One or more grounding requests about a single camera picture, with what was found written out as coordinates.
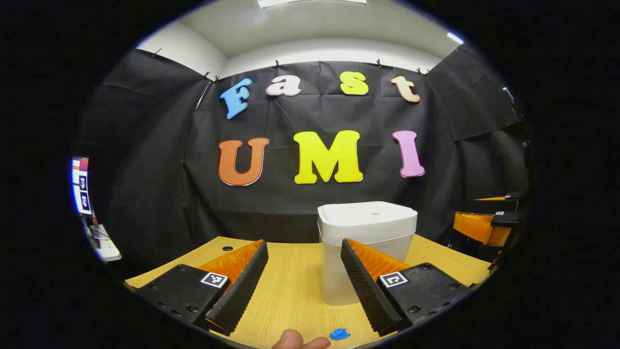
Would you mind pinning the small ceiling light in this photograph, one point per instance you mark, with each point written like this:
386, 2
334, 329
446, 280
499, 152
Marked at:
455, 38

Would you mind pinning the long ceiling light panel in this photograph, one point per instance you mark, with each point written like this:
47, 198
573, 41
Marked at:
310, 2

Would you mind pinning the computer monitor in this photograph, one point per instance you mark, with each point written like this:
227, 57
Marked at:
82, 189

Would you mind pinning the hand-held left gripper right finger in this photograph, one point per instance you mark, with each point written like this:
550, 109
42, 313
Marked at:
368, 291

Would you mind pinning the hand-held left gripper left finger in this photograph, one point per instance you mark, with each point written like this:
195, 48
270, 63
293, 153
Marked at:
242, 286

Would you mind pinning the black backdrop cloth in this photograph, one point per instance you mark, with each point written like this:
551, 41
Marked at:
290, 116

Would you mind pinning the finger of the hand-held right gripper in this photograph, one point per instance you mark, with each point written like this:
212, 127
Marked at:
479, 228
513, 197

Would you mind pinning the blue paper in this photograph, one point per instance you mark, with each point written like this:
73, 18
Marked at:
340, 334

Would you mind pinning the wooden desktop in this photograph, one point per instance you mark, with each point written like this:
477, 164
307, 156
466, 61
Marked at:
295, 281

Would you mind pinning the white desktop garbage bin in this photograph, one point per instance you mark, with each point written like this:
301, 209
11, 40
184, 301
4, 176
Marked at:
368, 223

